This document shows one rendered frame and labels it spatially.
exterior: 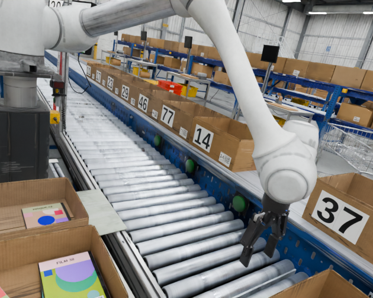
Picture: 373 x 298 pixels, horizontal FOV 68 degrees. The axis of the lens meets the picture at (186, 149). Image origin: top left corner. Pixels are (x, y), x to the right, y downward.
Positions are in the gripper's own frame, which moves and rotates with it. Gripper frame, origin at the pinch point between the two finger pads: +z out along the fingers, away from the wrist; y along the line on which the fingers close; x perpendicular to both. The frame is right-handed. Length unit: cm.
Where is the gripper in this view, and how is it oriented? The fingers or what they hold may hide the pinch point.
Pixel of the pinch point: (257, 253)
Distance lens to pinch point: 91.0
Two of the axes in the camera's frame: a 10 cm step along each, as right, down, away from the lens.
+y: -8.2, 0.2, -5.7
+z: -1.9, 9.3, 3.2
